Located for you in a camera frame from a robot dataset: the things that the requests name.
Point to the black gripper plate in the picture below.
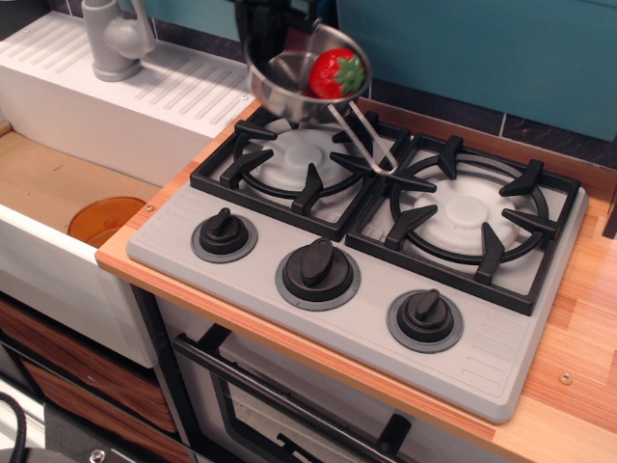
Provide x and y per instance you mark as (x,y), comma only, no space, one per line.
(272,18)

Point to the stainless steel saucepan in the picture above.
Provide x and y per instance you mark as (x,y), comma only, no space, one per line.
(278,76)

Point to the red plastic toy strawberry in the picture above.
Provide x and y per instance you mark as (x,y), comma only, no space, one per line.
(336,73)

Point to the black left stove knob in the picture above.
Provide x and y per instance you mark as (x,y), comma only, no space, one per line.
(224,237)

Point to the black stove knob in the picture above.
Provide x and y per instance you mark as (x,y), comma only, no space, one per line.
(318,277)
(224,237)
(425,321)

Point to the black middle stove knob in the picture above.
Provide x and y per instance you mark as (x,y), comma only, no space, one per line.
(318,277)

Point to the grey toy stove top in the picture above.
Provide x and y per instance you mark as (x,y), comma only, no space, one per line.
(483,372)

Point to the black right stove knob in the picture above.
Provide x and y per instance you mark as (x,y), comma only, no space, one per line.
(425,321)

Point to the grey toy faucet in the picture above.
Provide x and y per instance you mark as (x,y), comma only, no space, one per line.
(117,43)

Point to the black left burner grate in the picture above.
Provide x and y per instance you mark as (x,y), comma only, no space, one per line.
(308,176)

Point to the black burner grate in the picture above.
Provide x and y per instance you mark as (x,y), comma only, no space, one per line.
(494,228)
(308,176)

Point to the white toy sink unit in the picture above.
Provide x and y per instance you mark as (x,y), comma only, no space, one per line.
(69,139)

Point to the black right burner grate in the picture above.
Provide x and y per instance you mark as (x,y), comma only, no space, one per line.
(494,228)

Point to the wooden drawer fronts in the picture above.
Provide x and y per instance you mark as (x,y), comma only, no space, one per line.
(91,382)

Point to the oven door with black handle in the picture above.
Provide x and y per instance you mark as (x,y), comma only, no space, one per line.
(265,407)

